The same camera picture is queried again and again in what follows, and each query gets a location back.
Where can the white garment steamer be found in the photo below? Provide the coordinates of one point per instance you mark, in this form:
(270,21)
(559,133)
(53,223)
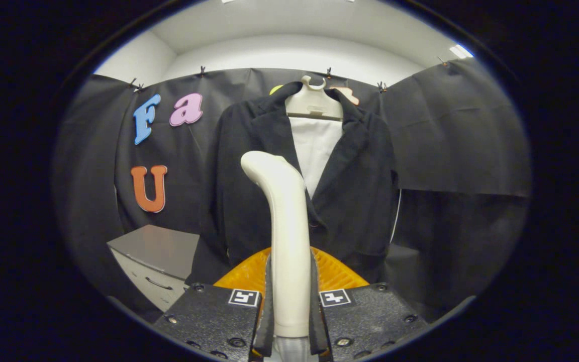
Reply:
(289,241)

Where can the row of small black clips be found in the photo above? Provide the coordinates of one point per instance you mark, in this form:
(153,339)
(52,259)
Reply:
(328,73)

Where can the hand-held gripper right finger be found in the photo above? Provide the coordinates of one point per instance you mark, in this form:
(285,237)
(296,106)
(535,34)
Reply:
(370,317)

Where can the grey cabinet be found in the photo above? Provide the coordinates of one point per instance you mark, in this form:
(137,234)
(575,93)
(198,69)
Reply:
(159,246)

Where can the black backdrop cloth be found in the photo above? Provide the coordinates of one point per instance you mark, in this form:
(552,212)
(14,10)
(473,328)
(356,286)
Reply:
(470,151)

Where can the small ceiling light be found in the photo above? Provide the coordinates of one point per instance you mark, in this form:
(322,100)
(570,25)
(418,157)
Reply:
(461,51)

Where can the black blazer jacket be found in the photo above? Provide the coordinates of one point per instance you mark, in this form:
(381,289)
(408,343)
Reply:
(360,201)

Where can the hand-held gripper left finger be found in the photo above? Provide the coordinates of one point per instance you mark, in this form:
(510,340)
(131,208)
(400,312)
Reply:
(209,317)

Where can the white shirt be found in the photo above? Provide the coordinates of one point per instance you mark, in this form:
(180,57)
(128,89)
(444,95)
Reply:
(314,151)

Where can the white clothes hanger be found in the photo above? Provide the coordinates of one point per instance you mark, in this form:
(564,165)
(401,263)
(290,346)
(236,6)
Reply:
(312,103)

